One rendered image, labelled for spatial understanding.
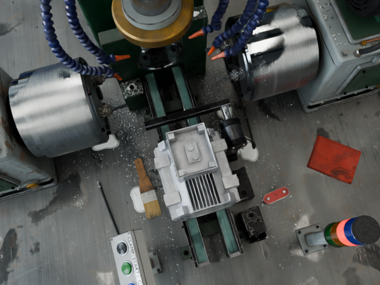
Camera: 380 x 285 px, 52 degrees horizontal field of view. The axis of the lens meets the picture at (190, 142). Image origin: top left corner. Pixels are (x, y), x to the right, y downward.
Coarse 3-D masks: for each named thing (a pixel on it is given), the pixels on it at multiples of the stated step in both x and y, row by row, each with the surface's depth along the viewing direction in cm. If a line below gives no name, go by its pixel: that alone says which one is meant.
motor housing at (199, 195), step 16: (224, 160) 102; (208, 176) 98; (224, 176) 101; (192, 192) 97; (208, 192) 97; (224, 192) 99; (176, 208) 100; (192, 208) 95; (208, 208) 111; (224, 208) 109
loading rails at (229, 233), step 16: (144, 80) 124; (176, 80) 125; (160, 96) 124; (192, 96) 122; (144, 112) 132; (160, 112) 122; (176, 112) 131; (160, 128) 120; (192, 224) 112; (208, 224) 119; (224, 224) 112; (192, 240) 110; (224, 240) 110; (240, 240) 120; (192, 256) 108
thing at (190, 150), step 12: (168, 132) 96; (180, 132) 98; (192, 132) 99; (204, 132) 99; (168, 144) 98; (180, 144) 98; (192, 144) 97; (204, 144) 98; (180, 156) 97; (192, 156) 95; (204, 156) 97; (180, 168) 96; (192, 168) 96; (204, 168) 96; (216, 168) 94; (180, 180) 96
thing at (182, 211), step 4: (208, 128) 102; (212, 128) 103; (208, 132) 101; (212, 132) 102; (212, 136) 103; (164, 140) 101; (160, 144) 102; (164, 144) 101; (160, 148) 102; (164, 148) 101; (168, 148) 101; (232, 192) 98; (224, 196) 97; (228, 196) 96; (232, 196) 97; (224, 200) 97; (228, 200) 96; (232, 200) 97; (180, 208) 96; (184, 208) 96; (176, 212) 97; (180, 212) 96; (184, 212) 96; (188, 212) 97; (180, 216) 96; (184, 220) 108
